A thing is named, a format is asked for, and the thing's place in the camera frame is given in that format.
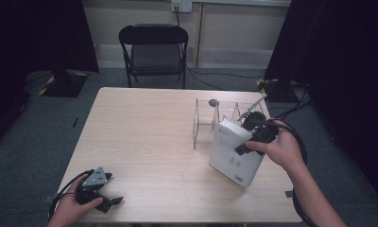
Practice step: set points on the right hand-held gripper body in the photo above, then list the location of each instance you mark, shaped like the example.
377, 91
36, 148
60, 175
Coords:
261, 127

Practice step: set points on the small black stick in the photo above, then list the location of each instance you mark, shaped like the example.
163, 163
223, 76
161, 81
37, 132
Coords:
75, 122

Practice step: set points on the white book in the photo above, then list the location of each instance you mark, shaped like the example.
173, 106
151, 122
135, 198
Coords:
231, 164

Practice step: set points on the black stand base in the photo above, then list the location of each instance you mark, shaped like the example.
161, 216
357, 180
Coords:
64, 86
275, 93

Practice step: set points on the grey round disc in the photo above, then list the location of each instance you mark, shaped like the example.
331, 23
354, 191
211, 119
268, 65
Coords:
213, 102

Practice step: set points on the white wall socket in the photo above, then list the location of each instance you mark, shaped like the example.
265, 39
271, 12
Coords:
181, 5

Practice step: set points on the person's left hand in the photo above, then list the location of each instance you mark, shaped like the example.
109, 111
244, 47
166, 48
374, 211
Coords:
69, 205

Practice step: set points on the clear acrylic book rack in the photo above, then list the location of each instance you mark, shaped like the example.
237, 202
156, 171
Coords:
204, 132

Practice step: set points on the person's right hand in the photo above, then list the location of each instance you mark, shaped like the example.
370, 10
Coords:
284, 148

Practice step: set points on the black folding chair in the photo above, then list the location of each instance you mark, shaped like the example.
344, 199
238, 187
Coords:
155, 56

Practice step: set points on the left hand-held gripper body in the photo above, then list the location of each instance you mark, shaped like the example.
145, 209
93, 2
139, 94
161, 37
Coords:
94, 180

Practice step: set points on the grey tape strip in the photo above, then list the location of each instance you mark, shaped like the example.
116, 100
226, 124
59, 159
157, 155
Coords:
48, 199
288, 194

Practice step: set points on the black curtain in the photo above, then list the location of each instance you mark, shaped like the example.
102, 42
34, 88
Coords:
344, 63
36, 38

